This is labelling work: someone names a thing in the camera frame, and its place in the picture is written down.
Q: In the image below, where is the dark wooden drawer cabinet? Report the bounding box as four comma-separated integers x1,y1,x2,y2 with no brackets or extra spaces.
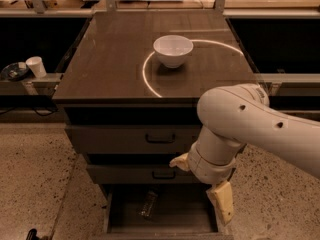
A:
52,10,268,240

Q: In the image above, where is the black cable on floor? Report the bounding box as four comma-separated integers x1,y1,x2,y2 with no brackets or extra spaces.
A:
0,105,58,117

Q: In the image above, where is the open bottom drawer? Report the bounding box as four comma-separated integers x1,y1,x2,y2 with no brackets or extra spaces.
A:
90,184,234,240

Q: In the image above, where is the dark round dish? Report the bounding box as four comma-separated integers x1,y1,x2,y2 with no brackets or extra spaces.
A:
1,62,30,81

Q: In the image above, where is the white ceramic bowl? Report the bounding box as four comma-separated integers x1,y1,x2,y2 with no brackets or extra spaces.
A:
153,35,194,68

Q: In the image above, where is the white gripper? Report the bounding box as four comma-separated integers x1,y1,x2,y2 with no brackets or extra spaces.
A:
169,142,236,225

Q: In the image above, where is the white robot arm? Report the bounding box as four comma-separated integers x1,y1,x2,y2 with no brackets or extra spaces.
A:
169,84,320,224

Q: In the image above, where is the black object at floor edge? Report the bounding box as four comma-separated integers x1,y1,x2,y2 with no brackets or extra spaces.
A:
26,229,49,240

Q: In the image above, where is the top drawer with handle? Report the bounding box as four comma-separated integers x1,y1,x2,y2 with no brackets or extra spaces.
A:
66,125,200,154

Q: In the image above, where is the clear plastic water bottle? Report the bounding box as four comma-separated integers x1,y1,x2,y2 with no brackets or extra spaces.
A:
139,185,159,219

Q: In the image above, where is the white paper cup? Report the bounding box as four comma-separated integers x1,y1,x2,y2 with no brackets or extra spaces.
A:
26,56,46,78

